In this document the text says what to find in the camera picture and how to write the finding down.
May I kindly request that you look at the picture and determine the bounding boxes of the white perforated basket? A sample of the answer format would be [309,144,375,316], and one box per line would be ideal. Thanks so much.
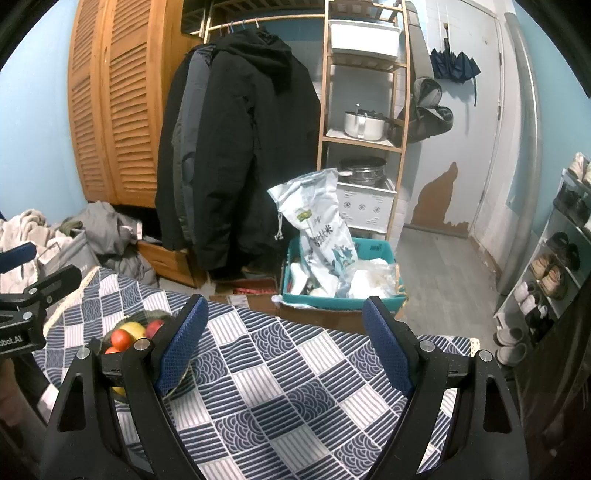
[336,178,398,234]

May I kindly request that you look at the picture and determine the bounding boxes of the shoe rack with shoes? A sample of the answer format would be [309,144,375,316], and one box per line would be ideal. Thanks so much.
[496,152,591,367]

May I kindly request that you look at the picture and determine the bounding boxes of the black hooded coat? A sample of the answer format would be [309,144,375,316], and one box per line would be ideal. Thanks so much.
[154,18,321,273]

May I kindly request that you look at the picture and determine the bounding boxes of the wooden louvered wardrobe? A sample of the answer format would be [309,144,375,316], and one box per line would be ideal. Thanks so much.
[67,0,206,210]

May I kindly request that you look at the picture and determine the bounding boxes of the grey backpack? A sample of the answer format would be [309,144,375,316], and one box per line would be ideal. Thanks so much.
[399,78,455,144]

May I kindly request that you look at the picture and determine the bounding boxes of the teal box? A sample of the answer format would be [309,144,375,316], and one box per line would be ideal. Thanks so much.
[281,237,407,312]

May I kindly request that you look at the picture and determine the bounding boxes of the wooden drawer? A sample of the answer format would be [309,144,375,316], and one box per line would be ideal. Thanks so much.
[136,240,208,289]

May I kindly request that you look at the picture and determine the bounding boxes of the grey hanging jacket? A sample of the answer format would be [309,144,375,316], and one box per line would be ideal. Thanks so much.
[171,46,213,241]

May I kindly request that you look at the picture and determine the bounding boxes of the white plastic storage bin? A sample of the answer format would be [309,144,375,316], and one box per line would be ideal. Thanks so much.
[329,19,402,60]

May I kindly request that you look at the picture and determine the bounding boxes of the blue white patterned tablecloth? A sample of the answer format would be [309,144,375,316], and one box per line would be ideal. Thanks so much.
[34,267,481,480]

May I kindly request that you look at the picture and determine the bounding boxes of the white door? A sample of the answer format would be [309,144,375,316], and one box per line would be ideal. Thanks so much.
[471,0,509,250]

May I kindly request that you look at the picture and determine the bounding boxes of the grey tote bag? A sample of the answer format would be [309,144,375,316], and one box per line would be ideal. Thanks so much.
[34,231,102,282]

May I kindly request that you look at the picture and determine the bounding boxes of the person's left hand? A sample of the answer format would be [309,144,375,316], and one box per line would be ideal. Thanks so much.
[0,359,28,416]

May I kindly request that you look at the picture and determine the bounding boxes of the white cooking pot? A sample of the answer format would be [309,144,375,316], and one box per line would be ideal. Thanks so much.
[344,110,402,141]

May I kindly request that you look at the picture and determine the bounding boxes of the clear plastic bag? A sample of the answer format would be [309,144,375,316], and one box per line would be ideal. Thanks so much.
[342,258,400,298]

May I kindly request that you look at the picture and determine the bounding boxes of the wooden shelf unit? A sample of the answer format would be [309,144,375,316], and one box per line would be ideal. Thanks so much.
[316,0,411,241]

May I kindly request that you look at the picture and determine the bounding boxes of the white printed rice bag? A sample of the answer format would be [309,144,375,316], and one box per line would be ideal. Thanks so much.
[267,168,358,296]

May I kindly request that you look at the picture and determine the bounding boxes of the clothes rail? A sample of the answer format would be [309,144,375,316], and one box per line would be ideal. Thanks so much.
[203,16,324,33]

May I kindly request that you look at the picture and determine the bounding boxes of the brown cardboard box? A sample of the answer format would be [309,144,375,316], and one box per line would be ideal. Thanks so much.
[272,295,407,330]

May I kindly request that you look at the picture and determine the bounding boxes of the dark glass bowl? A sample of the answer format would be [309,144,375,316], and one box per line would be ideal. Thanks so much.
[99,310,199,402]

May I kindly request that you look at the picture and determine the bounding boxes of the beige blanket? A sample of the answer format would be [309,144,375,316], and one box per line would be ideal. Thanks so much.
[0,209,70,296]

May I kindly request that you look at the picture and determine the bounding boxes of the pile of grey clothes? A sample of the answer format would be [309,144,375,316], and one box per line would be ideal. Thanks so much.
[60,200,160,287]

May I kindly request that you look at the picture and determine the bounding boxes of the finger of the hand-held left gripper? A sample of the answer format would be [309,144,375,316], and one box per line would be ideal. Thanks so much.
[0,264,83,319]
[0,241,38,278]

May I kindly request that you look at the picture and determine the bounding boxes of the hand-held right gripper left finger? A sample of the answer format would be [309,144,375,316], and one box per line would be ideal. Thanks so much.
[39,295,209,480]

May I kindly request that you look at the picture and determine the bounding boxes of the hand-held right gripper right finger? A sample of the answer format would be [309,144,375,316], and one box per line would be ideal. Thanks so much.
[362,296,529,480]

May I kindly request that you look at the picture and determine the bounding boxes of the dark blue umbrella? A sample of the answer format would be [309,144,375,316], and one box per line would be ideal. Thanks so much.
[430,39,481,107]

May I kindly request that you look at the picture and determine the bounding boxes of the steel steamer pot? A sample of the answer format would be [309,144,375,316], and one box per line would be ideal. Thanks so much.
[338,157,387,185]

